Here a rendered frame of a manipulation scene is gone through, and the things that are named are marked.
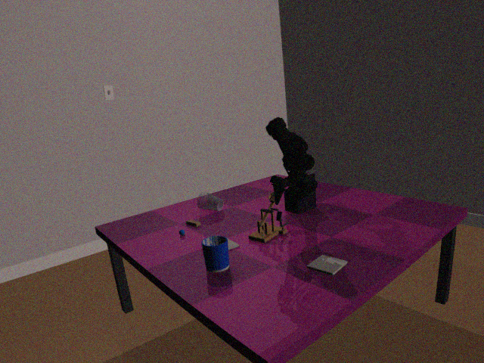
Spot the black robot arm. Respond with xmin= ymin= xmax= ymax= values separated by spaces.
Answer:
xmin=266 ymin=117 xmax=318 ymax=194

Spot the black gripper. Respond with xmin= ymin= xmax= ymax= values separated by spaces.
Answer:
xmin=270 ymin=165 xmax=309 ymax=209

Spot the blue cup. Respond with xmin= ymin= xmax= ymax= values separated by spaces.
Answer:
xmin=202 ymin=236 xmax=229 ymax=272

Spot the tan rectangular block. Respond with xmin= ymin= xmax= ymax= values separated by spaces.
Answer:
xmin=186 ymin=220 xmax=200 ymax=227

